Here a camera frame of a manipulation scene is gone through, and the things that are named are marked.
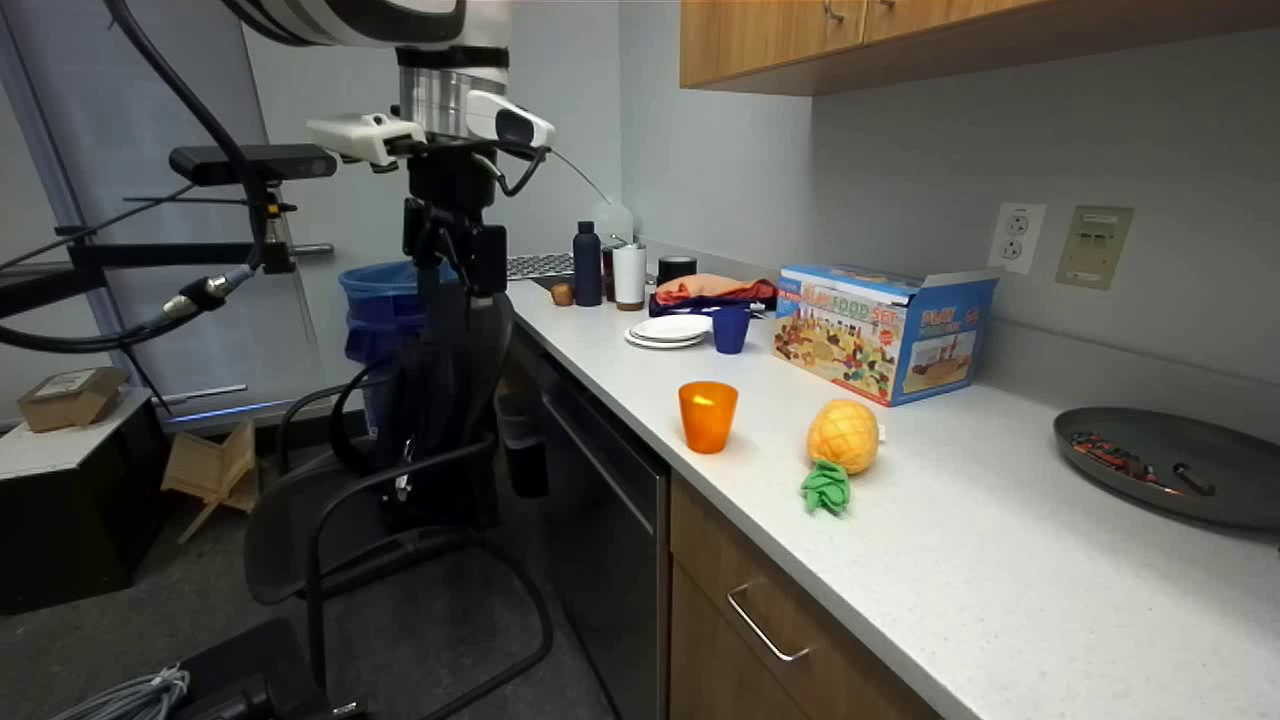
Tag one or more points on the dark blue bottle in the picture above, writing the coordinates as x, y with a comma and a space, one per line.
584, 265

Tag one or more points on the white wall outlet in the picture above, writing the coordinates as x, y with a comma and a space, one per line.
1015, 238

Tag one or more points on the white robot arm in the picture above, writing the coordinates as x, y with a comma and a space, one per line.
441, 48

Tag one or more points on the orange plastic cup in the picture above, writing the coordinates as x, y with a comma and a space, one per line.
707, 414

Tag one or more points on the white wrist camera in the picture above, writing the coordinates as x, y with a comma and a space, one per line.
477, 119

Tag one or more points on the plush pineapple toy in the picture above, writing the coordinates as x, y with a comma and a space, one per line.
843, 441

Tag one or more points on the wooden upper cabinet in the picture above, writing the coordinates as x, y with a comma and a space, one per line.
829, 47

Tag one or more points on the red cloth pile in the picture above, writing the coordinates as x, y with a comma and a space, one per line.
703, 289

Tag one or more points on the blue trash bin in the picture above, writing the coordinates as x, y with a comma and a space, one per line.
380, 311

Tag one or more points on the beige wall switch plate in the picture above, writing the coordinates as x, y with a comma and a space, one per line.
1093, 246

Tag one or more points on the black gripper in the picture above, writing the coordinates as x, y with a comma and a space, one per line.
446, 231

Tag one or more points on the blue plastic cup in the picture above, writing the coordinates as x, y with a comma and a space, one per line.
730, 327

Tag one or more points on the black dishwasher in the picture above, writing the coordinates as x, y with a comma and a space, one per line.
600, 535

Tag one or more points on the colourful play food box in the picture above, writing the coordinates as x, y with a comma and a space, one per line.
883, 336

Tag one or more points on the wooden drawer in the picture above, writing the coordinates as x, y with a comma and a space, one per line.
753, 647

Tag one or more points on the stack of white plates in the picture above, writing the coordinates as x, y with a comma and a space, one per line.
669, 334

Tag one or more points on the cardboard box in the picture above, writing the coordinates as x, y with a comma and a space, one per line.
68, 396

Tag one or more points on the dark round tray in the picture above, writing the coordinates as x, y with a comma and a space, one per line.
1174, 464

